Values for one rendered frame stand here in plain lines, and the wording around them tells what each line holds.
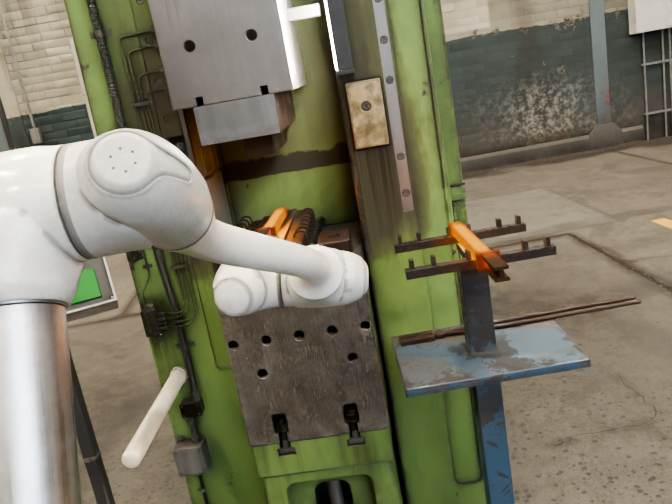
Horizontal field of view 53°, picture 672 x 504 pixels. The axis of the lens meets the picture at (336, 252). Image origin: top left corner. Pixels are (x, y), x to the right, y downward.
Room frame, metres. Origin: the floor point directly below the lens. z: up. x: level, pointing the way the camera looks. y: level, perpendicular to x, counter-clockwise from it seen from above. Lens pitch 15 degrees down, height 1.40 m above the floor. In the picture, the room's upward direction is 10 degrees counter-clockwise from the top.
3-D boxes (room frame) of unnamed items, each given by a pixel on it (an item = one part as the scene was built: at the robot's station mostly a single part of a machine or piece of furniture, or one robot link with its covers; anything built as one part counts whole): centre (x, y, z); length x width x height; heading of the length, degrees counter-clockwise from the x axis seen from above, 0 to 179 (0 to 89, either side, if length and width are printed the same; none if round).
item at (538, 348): (1.45, -0.30, 0.71); 0.40 x 0.30 x 0.02; 89
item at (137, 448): (1.61, 0.53, 0.62); 0.44 x 0.05 x 0.05; 176
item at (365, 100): (1.78, -0.14, 1.27); 0.09 x 0.02 x 0.17; 86
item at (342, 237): (1.72, 0.00, 0.95); 0.12 x 0.08 x 0.06; 176
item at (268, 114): (1.88, 0.16, 1.32); 0.42 x 0.20 x 0.10; 176
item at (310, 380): (1.89, 0.11, 0.69); 0.56 x 0.38 x 0.45; 176
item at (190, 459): (1.82, 0.53, 0.36); 0.09 x 0.07 x 0.12; 86
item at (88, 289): (1.55, 0.61, 1.01); 0.07 x 0.05 x 0.07; 111
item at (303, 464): (1.89, 0.11, 0.23); 0.55 x 0.37 x 0.47; 176
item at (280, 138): (1.92, 0.14, 1.24); 0.30 x 0.07 x 0.06; 176
